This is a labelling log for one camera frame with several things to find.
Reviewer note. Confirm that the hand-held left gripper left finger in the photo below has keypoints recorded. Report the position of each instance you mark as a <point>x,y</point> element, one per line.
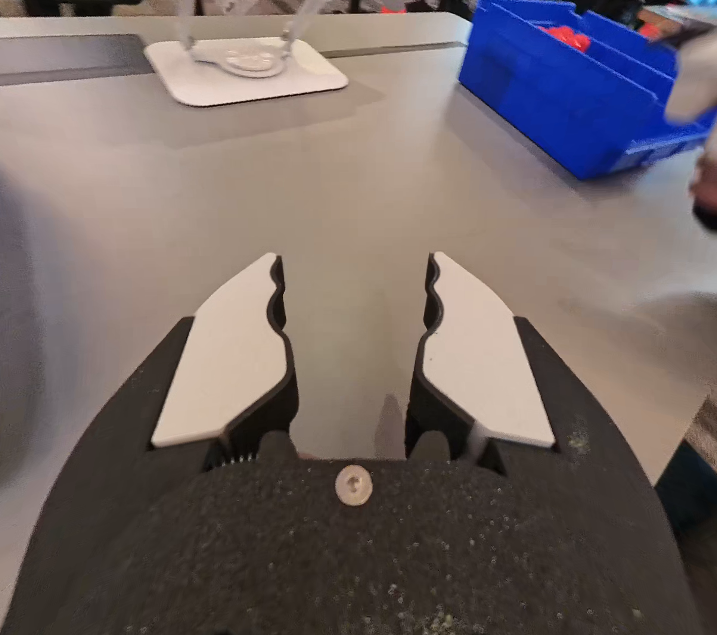
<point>229,366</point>

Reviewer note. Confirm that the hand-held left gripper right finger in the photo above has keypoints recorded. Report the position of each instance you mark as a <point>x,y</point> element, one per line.
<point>481,366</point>

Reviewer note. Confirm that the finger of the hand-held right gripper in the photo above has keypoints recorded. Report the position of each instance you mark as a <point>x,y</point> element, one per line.
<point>683,37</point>
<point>694,80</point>

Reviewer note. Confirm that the red two-stud block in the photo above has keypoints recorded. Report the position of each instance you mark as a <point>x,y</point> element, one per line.
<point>566,38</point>

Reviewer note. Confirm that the blue plastic bin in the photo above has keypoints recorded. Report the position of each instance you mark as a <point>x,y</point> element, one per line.
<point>532,103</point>

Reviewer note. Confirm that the grey desk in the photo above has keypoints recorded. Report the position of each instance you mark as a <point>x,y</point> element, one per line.
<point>336,170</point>

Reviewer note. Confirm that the person's right hand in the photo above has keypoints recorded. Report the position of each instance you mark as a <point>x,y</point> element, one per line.
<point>704,184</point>

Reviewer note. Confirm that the wooden work table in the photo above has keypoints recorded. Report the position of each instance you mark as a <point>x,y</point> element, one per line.
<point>672,13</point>

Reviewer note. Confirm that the person's dark trousers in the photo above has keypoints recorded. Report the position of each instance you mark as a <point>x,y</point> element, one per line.
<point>689,534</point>

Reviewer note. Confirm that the white instruction stand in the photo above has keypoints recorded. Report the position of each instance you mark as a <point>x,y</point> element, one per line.
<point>252,80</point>

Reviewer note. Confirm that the white printed floor sign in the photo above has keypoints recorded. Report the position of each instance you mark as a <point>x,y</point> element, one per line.
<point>241,2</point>

